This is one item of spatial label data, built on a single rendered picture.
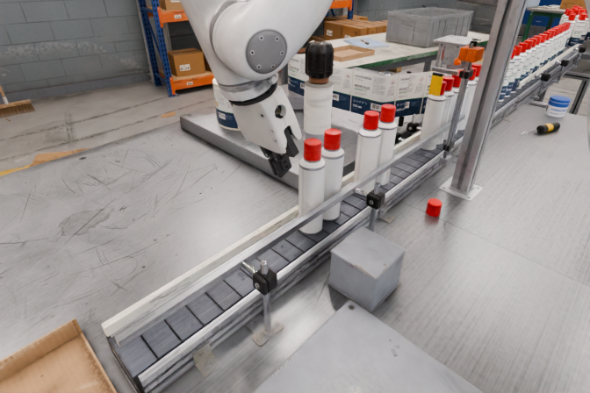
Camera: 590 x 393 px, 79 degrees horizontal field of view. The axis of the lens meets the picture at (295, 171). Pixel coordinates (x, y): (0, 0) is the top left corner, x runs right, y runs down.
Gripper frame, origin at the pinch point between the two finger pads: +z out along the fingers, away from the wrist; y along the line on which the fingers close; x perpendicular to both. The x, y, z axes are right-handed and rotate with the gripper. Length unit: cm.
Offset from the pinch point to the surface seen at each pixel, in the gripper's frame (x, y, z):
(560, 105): -118, -22, 63
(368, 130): -24.4, -0.6, 11.2
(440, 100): -55, -3, 23
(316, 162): -6.5, -1.6, 5.0
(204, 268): 20.1, 3.8, 9.8
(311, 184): -3.8, -1.6, 8.4
